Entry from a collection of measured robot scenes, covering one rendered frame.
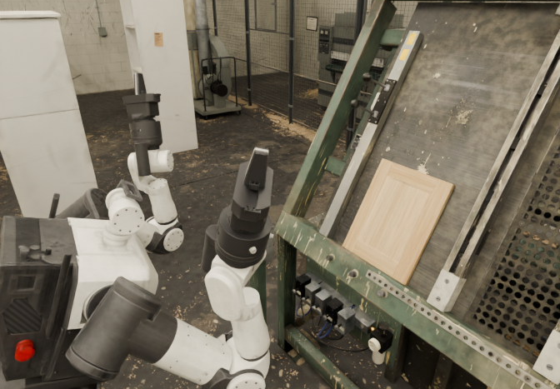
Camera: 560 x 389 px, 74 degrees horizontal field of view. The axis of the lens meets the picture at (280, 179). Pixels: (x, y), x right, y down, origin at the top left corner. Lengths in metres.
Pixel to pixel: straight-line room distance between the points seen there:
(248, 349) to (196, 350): 0.10
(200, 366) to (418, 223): 0.97
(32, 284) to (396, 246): 1.17
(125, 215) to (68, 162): 2.54
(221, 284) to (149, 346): 0.18
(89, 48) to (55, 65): 5.97
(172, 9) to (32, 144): 2.36
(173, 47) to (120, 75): 4.51
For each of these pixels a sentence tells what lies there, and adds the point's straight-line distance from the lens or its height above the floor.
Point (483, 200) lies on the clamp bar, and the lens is 1.38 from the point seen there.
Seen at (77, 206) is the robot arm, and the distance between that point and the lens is 1.11.
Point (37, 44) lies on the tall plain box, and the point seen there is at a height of 1.56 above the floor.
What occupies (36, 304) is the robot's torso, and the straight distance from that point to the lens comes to 0.88.
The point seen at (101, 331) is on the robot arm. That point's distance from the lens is 0.74.
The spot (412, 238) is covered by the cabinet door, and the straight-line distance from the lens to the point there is 1.49.
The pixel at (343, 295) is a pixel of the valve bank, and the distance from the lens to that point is 1.62.
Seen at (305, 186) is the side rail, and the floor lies 1.03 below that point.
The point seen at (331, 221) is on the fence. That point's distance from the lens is 1.66.
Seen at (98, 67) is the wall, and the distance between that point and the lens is 9.21.
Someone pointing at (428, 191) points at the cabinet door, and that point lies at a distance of 1.50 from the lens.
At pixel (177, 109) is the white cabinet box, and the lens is 5.01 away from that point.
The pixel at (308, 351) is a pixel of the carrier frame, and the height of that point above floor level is 0.18.
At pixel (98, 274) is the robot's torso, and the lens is 0.84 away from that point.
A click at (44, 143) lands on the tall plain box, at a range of 3.32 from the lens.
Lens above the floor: 1.84
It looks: 26 degrees down
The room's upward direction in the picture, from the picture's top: straight up
